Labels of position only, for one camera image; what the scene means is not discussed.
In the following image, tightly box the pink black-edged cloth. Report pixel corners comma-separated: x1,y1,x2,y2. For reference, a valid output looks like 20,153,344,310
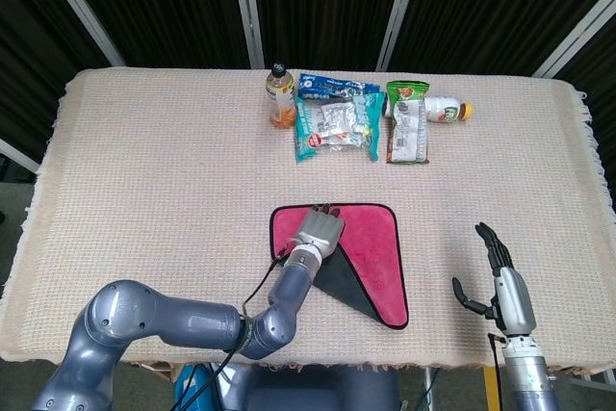
269,202,410,329

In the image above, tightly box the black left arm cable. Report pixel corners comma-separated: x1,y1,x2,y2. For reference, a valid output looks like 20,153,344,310
190,237,302,411

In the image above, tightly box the blue snack packet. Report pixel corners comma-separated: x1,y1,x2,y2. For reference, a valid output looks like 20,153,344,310
295,72,381,99

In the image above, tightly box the white partition post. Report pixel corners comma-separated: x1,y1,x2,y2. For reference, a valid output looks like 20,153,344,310
228,0,266,69
0,137,40,174
374,0,427,71
32,0,127,68
531,0,616,79

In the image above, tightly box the green snack bag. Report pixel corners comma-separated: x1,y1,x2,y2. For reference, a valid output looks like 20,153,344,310
384,80,431,165

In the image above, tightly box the beige woven tablecloth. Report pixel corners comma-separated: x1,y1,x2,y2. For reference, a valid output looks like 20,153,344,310
0,67,616,376

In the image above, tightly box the blue plastic object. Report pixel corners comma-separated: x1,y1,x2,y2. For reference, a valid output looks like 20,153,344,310
172,363,218,411

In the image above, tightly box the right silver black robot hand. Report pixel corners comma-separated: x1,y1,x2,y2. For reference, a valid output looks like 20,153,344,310
451,221,538,338

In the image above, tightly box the metal table leg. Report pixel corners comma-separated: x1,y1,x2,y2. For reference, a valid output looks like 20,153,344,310
423,366,442,411

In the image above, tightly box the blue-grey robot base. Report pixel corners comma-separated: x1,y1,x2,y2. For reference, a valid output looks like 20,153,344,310
211,362,403,411

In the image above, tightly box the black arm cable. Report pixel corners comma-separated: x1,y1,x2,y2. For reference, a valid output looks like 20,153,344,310
190,237,302,411
488,332,504,411

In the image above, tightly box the teal clear snack bag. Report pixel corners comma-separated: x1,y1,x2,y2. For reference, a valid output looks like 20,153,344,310
293,91,386,165

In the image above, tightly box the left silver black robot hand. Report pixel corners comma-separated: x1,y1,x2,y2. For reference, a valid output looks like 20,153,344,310
287,203,347,254

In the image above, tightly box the white bottle yellow cap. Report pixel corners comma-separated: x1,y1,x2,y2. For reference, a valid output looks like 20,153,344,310
382,94,475,123

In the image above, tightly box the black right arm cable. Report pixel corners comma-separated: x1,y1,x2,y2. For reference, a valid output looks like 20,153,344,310
488,332,504,411

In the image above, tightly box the orange juice bottle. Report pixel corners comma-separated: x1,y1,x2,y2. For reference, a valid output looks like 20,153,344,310
266,63,296,129

